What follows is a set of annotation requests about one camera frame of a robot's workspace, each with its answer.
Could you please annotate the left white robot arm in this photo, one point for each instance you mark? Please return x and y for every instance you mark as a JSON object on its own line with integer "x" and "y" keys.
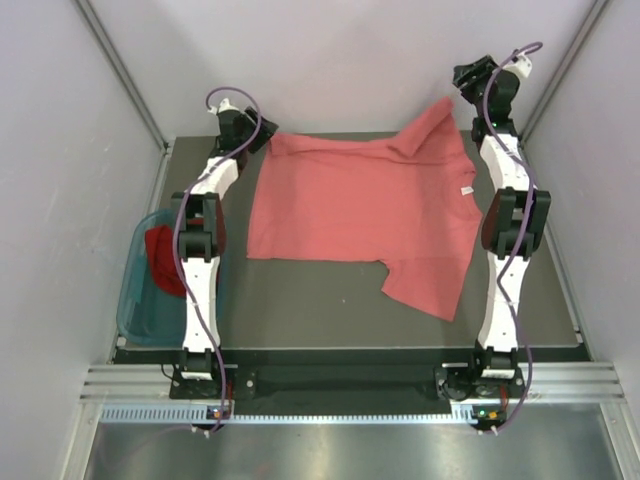
{"x": 199, "y": 235}

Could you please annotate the dark red t shirt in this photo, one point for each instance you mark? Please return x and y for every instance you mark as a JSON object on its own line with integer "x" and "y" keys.
{"x": 158, "y": 245}

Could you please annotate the teal plastic basket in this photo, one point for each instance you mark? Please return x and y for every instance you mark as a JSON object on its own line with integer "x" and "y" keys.
{"x": 150, "y": 317}

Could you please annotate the pink t shirt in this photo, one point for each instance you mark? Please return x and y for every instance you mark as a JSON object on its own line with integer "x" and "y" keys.
{"x": 405, "y": 201}

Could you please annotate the left aluminium frame post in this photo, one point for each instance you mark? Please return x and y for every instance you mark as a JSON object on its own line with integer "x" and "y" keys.
{"x": 90, "y": 17}

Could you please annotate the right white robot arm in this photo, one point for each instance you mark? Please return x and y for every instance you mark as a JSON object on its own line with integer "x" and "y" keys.
{"x": 513, "y": 226}

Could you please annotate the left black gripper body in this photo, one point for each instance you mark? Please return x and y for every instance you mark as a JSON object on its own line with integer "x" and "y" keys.
{"x": 247, "y": 126}

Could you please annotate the aluminium frame post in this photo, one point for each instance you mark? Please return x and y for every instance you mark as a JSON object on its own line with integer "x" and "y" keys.
{"x": 588, "y": 25}
{"x": 90, "y": 17}

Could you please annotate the right aluminium frame post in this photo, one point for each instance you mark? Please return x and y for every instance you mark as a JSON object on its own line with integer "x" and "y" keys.
{"x": 588, "y": 25}

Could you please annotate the slotted cable duct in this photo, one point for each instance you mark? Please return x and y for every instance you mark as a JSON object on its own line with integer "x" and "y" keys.
{"x": 202, "y": 414}

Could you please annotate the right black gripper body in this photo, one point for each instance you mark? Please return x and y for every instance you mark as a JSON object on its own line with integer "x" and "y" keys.
{"x": 475, "y": 89}

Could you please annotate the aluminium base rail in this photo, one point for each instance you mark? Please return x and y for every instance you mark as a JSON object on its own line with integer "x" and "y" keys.
{"x": 552, "y": 383}

